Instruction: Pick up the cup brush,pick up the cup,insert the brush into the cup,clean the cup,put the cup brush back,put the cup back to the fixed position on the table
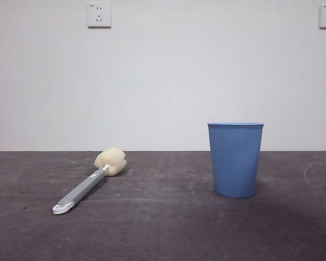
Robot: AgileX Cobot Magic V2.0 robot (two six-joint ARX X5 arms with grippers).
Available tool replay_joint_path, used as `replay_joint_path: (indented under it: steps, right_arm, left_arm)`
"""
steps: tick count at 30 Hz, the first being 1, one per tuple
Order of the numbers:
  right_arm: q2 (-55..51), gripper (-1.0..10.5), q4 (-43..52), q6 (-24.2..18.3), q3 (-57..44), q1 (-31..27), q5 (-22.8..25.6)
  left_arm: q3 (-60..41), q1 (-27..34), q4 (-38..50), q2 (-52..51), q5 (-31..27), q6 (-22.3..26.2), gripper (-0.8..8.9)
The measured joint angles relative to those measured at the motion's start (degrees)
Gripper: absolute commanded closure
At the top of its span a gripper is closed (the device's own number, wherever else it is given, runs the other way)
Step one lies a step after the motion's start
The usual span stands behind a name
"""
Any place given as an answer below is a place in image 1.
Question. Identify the blue ribbed plastic cup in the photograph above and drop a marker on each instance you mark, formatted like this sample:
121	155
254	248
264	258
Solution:
235	160

